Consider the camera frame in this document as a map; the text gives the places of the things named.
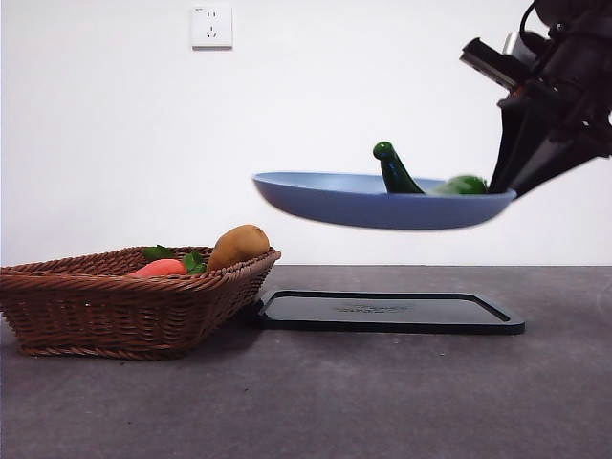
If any green chili pepper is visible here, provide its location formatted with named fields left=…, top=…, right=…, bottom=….
left=372, top=141, right=490, bottom=196

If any light blue round plate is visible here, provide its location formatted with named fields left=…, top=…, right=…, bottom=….
left=251, top=170, right=518, bottom=231

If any black rectangular tray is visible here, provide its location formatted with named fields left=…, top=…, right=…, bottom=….
left=256, top=289, right=526, bottom=335

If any yellow-brown potato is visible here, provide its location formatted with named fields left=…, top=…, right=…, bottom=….
left=206, top=224, right=272, bottom=273

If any orange carrot with green leaves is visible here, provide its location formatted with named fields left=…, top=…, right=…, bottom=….
left=127, top=245, right=208, bottom=277

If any brown wicker basket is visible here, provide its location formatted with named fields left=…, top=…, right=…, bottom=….
left=0, top=246, right=282, bottom=360

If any black cable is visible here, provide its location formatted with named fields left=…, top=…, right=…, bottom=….
left=519, top=0, right=542, bottom=37

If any white wall socket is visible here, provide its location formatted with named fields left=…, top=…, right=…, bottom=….
left=190, top=4, right=234, bottom=51

